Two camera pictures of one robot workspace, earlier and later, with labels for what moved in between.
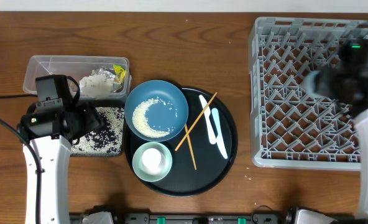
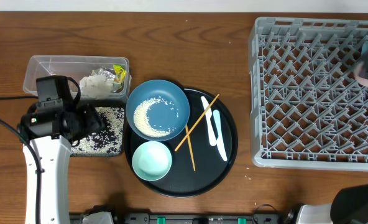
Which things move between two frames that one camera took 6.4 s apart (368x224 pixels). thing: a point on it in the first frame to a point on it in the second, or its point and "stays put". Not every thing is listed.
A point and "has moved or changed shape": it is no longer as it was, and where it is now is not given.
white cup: (153, 161) has moved or changed shape
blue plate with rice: (156, 111) stays put
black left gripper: (95, 120) stays put
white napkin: (95, 86) stays put
